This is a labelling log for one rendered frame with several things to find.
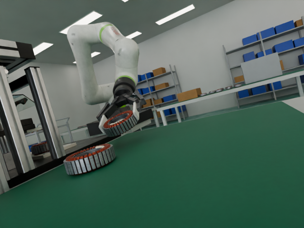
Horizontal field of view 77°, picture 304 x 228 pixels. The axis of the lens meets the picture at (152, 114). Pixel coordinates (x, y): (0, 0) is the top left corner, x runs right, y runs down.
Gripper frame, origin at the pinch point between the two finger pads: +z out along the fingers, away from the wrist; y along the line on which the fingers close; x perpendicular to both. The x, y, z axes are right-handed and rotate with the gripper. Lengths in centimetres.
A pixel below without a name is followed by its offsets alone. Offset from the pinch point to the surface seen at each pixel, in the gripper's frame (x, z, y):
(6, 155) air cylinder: 5.6, 4.5, 36.5
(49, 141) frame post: 4.6, 4.5, 20.9
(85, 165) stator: 5.4, 22.6, 2.5
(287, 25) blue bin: -191, -495, -356
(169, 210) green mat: 10.7, 40.3, -15.5
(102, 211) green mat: 10.5, 38.0, -7.5
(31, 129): 5.8, -7.4, 33.4
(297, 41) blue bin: -233, -468, -364
